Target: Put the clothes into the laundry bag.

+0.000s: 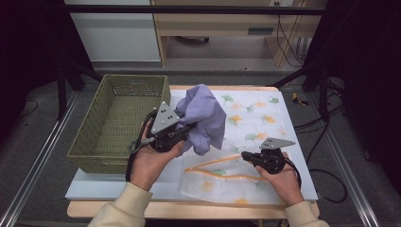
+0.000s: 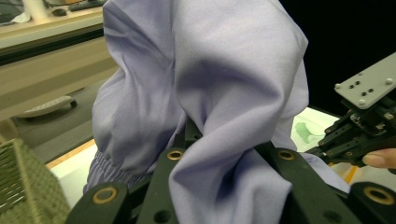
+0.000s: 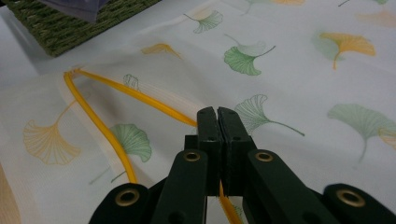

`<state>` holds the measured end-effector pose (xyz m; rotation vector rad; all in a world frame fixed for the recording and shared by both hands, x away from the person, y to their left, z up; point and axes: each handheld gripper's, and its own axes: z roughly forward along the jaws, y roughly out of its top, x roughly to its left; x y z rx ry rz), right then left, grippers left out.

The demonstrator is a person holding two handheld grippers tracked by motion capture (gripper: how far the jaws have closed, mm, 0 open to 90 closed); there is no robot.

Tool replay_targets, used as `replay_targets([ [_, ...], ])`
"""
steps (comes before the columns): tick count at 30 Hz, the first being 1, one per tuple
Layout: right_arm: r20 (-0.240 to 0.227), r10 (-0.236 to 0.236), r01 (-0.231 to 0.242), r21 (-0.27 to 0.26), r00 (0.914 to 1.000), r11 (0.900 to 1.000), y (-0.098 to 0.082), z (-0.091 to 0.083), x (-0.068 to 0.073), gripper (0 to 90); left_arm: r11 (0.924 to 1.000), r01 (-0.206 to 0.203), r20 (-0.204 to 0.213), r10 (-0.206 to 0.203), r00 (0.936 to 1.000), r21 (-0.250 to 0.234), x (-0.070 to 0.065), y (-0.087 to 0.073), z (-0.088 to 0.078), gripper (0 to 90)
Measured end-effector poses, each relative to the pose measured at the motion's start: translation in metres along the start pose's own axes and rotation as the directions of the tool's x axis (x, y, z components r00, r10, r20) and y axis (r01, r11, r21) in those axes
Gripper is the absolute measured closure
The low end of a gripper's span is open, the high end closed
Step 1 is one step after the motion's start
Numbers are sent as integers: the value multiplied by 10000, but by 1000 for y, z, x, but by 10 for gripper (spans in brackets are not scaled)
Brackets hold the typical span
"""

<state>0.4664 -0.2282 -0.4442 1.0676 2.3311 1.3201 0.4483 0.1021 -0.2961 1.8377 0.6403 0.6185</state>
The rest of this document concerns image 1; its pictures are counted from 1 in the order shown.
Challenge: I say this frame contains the person's right hand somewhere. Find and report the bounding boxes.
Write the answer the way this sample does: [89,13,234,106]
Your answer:
[254,151,305,208]

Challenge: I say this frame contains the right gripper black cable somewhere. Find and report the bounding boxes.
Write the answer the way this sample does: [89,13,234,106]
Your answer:
[283,156,303,190]

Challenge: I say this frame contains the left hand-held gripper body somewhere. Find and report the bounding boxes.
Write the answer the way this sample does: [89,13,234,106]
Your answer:
[146,100,190,154]

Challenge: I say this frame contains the white leaf-print laundry bag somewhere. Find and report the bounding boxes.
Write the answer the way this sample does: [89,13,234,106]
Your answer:
[178,89,299,206]

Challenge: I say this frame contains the black metal stand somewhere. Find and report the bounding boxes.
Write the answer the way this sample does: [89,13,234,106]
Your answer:
[270,60,332,124]
[56,56,103,121]

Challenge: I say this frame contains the black curtain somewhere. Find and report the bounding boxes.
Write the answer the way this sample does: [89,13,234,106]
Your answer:
[310,0,401,195]
[0,0,94,141]

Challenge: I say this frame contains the purple cloth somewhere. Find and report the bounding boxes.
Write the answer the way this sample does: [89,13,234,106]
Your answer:
[174,83,227,156]

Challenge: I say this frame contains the person's left hand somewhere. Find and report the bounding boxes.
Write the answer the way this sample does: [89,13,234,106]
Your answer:
[130,129,187,192]

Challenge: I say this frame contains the green woven basket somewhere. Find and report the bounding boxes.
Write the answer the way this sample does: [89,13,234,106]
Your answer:
[66,74,172,175]

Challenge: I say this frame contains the white board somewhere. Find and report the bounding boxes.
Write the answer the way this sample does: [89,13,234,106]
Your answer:
[64,89,319,202]

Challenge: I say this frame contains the aluminium rail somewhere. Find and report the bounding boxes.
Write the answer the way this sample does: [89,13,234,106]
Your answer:
[306,93,381,227]
[0,91,79,227]

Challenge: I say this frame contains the long black floor cable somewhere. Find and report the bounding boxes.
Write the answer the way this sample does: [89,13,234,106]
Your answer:
[305,121,348,204]

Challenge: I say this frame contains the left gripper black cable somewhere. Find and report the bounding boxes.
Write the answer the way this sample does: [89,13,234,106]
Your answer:
[125,108,159,183]

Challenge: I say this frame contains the bundle of black cables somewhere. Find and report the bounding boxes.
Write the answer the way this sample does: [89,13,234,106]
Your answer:
[294,103,345,134]

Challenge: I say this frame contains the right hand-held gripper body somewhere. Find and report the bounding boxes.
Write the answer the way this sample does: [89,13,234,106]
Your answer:
[251,137,296,175]

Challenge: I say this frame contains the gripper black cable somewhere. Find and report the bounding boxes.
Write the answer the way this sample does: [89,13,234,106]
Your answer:
[125,108,159,183]
[283,156,303,190]

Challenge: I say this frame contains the thin black cable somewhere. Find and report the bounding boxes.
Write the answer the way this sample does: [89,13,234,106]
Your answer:
[17,99,40,119]

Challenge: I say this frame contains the black horizontal bar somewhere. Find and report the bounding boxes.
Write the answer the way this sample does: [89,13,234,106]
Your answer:
[62,4,327,16]

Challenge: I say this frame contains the white cabinet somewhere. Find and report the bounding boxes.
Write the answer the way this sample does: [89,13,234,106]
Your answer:
[64,0,162,62]

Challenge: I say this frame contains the hanging black cables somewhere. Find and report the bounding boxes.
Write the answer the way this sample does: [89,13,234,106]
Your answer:
[275,13,309,68]

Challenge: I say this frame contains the yellow and black tool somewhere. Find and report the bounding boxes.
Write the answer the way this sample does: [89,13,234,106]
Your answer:
[291,92,310,107]

